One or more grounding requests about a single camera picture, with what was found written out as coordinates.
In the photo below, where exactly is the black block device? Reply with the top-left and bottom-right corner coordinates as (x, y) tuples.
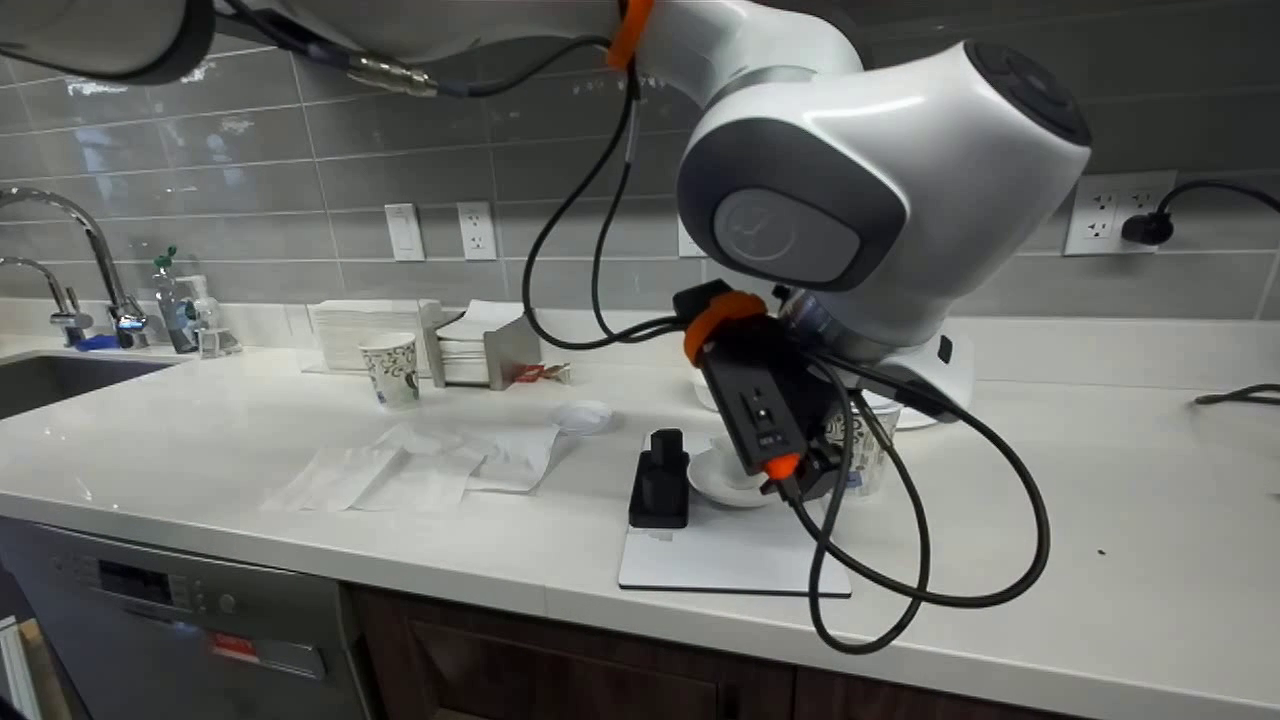
(625, 428), (696, 534)

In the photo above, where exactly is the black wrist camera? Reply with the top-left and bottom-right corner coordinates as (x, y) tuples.
(670, 275), (817, 492)

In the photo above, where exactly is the clear acrylic towel dispenser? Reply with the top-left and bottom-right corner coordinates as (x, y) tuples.
(309, 297), (446, 375)

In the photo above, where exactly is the white double wall outlet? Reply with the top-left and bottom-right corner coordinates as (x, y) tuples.
(1058, 169), (1178, 261)

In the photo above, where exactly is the stainless steel dishwasher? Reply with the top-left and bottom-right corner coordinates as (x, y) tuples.
(0, 518), (376, 720)

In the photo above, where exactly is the white napkin stack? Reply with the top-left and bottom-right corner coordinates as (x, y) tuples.
(436, 301), (536, 393)

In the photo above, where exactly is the white mug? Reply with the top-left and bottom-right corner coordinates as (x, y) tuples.
(699, 436), (755, 492)

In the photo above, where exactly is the tall chrome faucet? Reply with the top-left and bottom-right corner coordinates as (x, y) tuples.
(0, 179), (151, 354)

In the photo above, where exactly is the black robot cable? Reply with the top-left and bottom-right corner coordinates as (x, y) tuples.
(214, 0), (1056, 657)

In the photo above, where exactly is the small red packet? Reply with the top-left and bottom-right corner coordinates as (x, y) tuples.
(506, 356), (577, 393)

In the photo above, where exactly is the steel sink basin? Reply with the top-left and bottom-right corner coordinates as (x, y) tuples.
(0, 348), (170, 423)

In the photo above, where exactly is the open printed paper cup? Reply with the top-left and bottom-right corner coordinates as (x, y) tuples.
(358, 328), (429, 414)

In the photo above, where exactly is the small clear container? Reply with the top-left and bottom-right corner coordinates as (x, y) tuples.
(191, 275), (246, 359)

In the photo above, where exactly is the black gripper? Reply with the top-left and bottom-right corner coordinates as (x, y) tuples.
(797, 356), (888, 501)

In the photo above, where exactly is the small chrome faucet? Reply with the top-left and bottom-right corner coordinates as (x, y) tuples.
(0, 253), (90, 348)

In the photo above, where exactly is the black cable on counter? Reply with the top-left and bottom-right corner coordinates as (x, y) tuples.
(1186, 380), (1280, 414)

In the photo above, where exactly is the white square paper towel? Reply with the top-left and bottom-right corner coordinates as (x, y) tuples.
(265, 439), (413, 522)

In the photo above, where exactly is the white wooden frame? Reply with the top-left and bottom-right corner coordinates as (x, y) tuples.
(0, 613), (57, 720)

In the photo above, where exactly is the clear plastic bag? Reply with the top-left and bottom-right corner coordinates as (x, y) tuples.
(349, 415), (565, 518)

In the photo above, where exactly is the grey napkin holder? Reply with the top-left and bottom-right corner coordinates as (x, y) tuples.
(415, 297), (547, 393)

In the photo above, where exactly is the orange cable strap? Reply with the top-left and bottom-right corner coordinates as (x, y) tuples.
(603, 0), (660, 78)
(681, 288), (773, 369)

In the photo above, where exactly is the small white plastic lid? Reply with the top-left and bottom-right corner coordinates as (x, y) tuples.
(551, 396), (621, 439)

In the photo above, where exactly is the white rectangular board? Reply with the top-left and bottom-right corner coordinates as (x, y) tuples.
(610, 498), (854, 599)

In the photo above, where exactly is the dark wooden cabinet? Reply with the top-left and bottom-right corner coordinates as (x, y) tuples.
(337, 580), (1071, 720)

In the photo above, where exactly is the clear soap bottle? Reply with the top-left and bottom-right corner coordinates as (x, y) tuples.
(143, 246), (205, 356)

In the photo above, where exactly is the black plug with cord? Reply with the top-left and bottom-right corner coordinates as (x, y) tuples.
(1118, 178), (1280, 253)

